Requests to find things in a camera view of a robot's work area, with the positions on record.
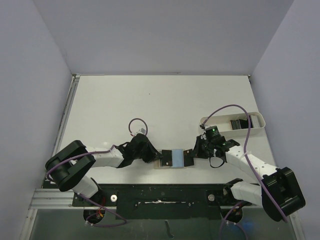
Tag beige card holder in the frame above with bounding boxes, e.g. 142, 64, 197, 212
154, 149, 187, 170

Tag black credit card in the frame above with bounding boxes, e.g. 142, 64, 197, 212
183, 149, 195, 167
160, 149, 173, 167

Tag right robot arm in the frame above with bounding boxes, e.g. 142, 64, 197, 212
192, 124, 306, 222

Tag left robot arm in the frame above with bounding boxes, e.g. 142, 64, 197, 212
45, 133, 163, 192

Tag black cards in tray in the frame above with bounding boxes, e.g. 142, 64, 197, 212
230, 119, 249, 130

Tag white plastic tray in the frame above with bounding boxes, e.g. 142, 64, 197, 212
204, 112, 266, 138

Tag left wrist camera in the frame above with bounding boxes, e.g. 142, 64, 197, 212
136, 128, 147, 135

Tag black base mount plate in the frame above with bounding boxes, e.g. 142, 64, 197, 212
72, 177, 252, 221

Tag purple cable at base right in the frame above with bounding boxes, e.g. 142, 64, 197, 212
218, 201, 250, 240

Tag purple cable at base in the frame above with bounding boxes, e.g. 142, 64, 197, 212
218, 201, 250, 240
74, 193, 128, 228

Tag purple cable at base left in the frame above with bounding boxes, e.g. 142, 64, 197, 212
74, 193, 128, 228

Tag aluminium table frame rail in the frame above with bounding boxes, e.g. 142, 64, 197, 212
51, 74, 80, 157

